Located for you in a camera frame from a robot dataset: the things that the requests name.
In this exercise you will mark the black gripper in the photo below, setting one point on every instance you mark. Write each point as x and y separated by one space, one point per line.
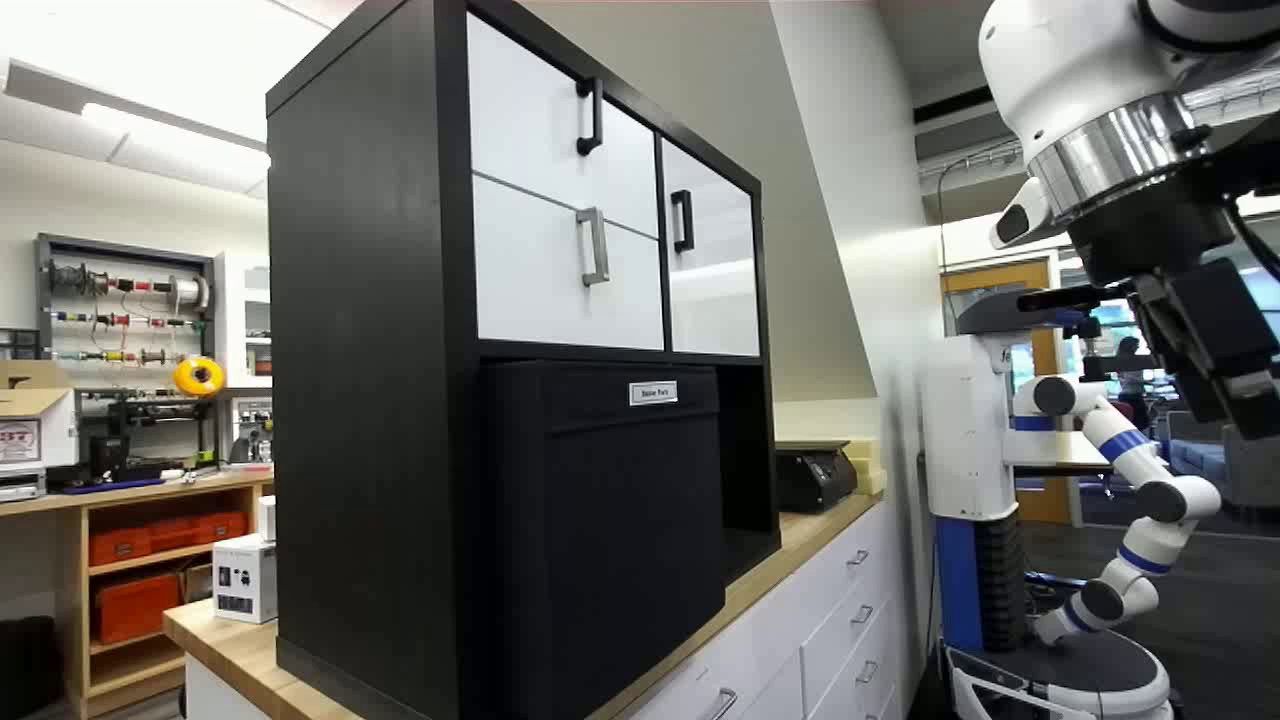
1206 341

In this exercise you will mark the white blue segmented robot arm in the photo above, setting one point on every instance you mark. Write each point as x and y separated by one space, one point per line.
1132 467

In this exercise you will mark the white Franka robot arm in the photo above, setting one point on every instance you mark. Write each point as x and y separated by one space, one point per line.
1093 81

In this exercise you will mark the white basket label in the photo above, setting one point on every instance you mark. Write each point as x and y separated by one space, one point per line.
654 393

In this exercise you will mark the black fabric storage basket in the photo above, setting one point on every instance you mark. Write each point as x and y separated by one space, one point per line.
601 547

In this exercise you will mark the long orange storage bin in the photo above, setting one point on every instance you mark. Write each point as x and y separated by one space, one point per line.
165 538

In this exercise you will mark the short orange storage bin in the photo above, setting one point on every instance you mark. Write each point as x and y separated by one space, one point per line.
138 606

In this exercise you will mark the white blue mobile robot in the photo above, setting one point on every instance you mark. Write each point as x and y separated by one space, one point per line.
973 455

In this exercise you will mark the white cabinet door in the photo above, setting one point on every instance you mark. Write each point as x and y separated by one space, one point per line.
720 294

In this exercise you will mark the white base cabinet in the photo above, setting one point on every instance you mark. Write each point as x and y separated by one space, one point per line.
814 643

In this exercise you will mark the black cube shelf cabinet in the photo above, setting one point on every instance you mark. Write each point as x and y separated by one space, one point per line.
367 400

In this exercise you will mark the small white box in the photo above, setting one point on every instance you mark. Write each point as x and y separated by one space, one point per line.
245 579

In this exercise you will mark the yellow filament spool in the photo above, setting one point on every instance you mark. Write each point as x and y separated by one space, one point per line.
203 379

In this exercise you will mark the black bench machine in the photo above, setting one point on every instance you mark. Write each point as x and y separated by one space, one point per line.
134 434

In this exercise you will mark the grey tool pegboard rack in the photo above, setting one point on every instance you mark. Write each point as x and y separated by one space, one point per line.
120 307

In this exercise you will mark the wooden workbench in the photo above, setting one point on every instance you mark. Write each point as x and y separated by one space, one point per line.
66 535

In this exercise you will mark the white machine with red label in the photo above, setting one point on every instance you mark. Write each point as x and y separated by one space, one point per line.
35 447

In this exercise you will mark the brown cardboard box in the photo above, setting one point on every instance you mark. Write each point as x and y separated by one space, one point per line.
28 386

